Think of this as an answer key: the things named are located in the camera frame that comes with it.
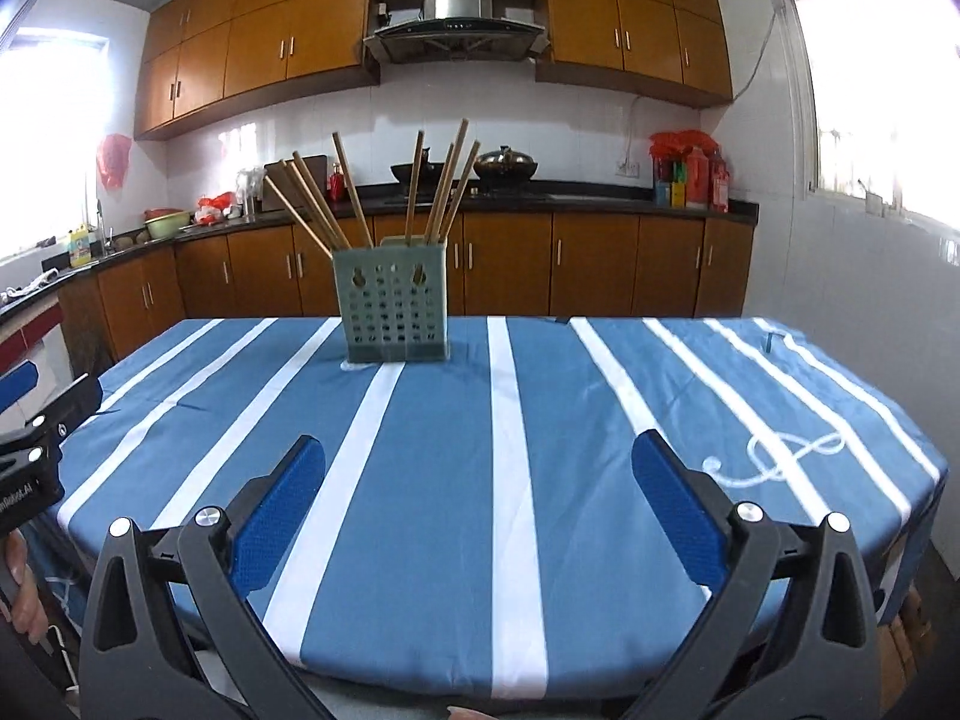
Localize red bag hanging on wall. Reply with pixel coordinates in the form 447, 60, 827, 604
96, 133, 133, 190

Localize brown lower kitchen cabinets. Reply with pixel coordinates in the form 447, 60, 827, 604
57, 210, 755, 372

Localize dark wooden chopstick group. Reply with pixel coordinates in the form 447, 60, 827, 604
404, 130, 425, 247

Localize person's left hand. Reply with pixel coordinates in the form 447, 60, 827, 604
2, 530, 49, 645

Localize brown upper kitchen cabinets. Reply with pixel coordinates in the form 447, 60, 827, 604
135, 0, 734, 140

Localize green basin on counter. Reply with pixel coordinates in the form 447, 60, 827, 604
145, 208, 190, 241

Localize red white bag on counter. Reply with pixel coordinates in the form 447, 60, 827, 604
194, 192, 238, 226

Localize red bottle on counter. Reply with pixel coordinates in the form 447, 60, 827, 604
327, 167, 347, 203

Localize brown kitchen cabinets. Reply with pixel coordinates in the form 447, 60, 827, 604
57, 210, 755, 372
135, 0, 734, 140

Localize blue white striped tablecloth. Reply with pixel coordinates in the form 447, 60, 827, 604
53, 317, 949, 699

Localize steel range hood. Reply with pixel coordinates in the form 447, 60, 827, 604
364, 0, 550, 65

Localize dark wooden cutting board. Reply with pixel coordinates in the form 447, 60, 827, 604
262, 154, 329, 211

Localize red plastic bag on counter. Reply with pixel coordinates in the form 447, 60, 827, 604
647, 127, 733, 215

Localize green perforated utensil holder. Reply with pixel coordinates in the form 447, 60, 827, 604
332, 236, 451, 364

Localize black wok left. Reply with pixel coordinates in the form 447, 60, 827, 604
391, 148, 444, 188

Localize black wok with lid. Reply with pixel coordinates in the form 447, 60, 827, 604
473, 145, 539, 188

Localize black kitchen countertop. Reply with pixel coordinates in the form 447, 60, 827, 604
0, 179, 762, 324

